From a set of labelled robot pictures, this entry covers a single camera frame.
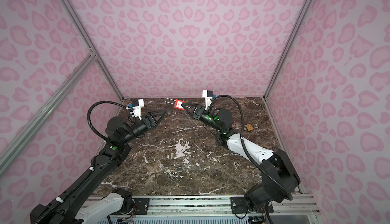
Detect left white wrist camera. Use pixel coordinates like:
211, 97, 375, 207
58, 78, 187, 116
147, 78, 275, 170
126, 99, 144, 122

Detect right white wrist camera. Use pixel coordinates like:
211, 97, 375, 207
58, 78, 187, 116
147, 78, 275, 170
202, 90, 217, 109

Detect diagonal aluminium frame strut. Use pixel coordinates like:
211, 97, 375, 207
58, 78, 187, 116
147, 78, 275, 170
1, 53, 95, 176

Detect red padlock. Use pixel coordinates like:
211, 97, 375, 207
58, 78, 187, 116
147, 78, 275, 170
165, 98, 186, 110

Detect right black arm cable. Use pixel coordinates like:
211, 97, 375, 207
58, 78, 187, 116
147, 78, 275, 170
213, 94, 294, 201

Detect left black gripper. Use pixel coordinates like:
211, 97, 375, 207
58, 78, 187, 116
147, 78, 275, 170
122, 110, 166, 146

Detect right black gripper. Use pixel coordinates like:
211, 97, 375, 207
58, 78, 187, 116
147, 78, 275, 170
183, 104, 224, 132

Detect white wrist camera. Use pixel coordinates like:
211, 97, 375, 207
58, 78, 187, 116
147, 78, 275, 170
202, 90, 217, 109
126, 99, 144, 122

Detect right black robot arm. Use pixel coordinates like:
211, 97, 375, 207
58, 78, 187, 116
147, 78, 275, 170
182, 103, 301, 213

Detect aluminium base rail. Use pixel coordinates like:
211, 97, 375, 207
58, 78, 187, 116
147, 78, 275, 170
133, 194, 320, 218

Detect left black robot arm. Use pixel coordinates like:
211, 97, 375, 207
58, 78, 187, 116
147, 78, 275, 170
30, 110, 167, 224

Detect brass padlock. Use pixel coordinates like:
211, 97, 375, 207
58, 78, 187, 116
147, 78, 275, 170
244, 124, 260, 133

